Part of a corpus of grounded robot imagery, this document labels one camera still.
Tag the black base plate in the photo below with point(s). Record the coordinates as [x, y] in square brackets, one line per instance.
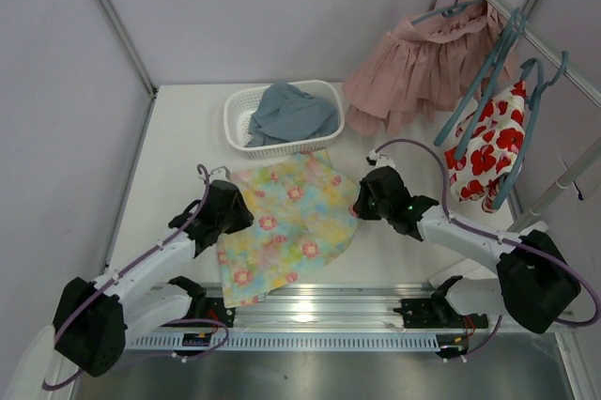
[425, 314]
[212, 308]

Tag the pastel floral skirt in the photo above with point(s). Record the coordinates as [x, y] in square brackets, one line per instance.
[303, 220]

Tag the metal clothes rail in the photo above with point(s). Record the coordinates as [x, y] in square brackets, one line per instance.
[552, 54]

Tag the aluminium mounting rail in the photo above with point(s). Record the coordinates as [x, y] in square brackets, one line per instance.
[312, 307]

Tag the white plastic basket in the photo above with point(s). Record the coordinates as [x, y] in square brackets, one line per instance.
[240, 107]

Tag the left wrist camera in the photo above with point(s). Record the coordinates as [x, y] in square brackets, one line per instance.
[220, 173]

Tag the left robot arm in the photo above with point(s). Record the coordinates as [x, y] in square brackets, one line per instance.
[95, 320]

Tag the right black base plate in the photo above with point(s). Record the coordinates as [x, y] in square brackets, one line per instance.
[425, 314]

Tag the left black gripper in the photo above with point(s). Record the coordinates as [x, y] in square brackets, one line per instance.
[239, 214]

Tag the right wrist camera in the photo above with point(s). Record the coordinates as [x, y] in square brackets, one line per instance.
[376, 160]

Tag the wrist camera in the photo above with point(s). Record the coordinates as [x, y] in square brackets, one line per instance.
[376, 160]
[220, 173]

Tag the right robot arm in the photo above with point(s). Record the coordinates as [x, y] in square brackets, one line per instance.
[529, 283]

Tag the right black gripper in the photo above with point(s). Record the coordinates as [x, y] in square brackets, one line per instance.
[367, 200]

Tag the red poppy skirt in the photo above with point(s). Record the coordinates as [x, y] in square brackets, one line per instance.
[492, 149]

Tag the white slotted cable duct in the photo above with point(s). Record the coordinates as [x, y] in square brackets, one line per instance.
[288, 341]

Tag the teal empty hanger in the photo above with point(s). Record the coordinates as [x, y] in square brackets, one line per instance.
[490, 70]

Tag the pink ruffled skirt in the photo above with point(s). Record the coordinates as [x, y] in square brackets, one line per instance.
[421, 67]

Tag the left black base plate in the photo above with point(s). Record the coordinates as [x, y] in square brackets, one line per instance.
[212, 308]

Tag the blue grey cloth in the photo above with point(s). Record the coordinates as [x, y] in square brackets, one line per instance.
[286, 114]

